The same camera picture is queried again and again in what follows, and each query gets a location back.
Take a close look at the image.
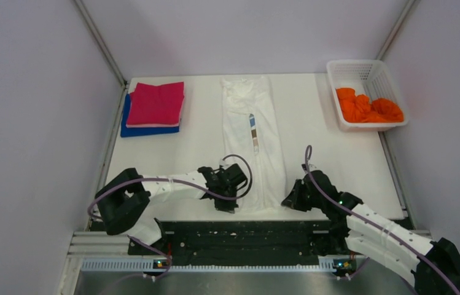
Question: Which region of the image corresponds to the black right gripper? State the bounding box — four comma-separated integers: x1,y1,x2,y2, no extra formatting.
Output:
282,179,325,212

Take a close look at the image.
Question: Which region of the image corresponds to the white printed t-shirt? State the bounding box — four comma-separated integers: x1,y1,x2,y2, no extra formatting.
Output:
221,76,287,213

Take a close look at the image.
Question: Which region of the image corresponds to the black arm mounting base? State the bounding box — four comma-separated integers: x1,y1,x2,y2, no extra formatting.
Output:
89,219,377,267

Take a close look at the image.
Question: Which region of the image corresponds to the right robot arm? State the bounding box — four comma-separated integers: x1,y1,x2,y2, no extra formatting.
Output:
281,170,460,294

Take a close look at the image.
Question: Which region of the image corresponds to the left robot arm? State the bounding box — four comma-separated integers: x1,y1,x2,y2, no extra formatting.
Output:
90,163,250,254

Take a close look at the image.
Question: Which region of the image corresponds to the orange crumpled t-shirt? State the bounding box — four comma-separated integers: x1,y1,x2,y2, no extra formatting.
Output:
335,88,405,124

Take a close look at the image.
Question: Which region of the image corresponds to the folded magenta t-shirt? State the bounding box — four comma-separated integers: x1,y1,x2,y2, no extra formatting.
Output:
127,82,185,124

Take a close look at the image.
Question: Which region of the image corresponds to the folded pink t-shirt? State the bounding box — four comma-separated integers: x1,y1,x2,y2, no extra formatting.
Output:
125,123,181,128

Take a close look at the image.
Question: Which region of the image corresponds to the folded blue t-shirt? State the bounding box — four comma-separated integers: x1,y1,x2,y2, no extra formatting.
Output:
120,94,180,138

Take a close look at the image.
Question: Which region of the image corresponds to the white plastic basket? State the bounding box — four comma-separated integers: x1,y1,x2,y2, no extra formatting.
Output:
326,60,408,132

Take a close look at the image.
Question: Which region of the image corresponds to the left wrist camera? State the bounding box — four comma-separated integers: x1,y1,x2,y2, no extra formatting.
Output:
219,159,232,170

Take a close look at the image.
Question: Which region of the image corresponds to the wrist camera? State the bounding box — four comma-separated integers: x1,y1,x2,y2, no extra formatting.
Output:
219,159,232,170
302,163,318,173

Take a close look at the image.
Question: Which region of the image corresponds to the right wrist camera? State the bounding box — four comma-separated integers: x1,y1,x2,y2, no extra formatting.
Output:
302,163,318,173

